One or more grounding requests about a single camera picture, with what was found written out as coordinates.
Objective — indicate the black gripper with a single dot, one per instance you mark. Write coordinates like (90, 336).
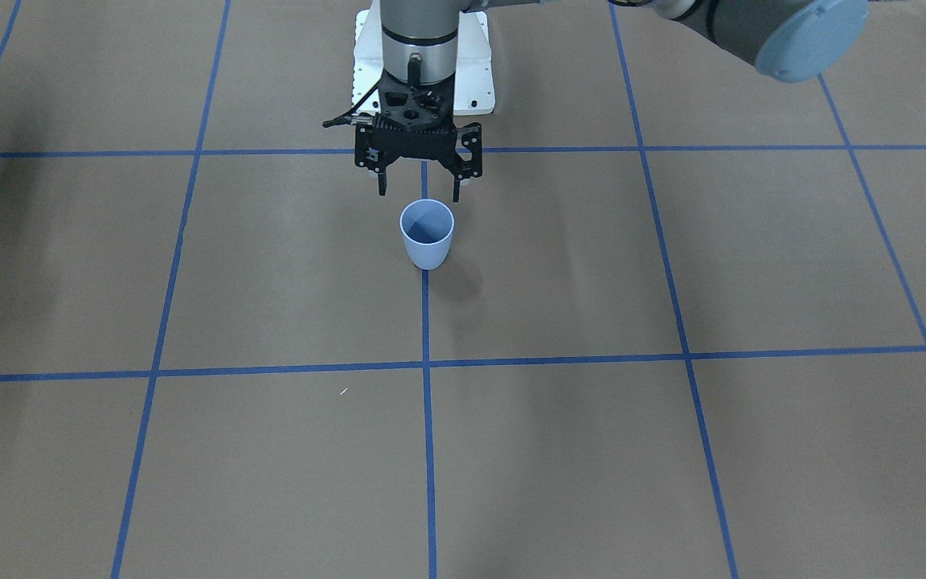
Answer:
(368, 152)

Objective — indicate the light blue plastic cup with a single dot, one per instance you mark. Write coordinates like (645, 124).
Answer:
(426, 227)

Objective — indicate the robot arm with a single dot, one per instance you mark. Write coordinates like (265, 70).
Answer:
(790, 41)

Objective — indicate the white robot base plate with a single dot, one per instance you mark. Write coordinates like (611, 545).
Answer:
(474, 85)

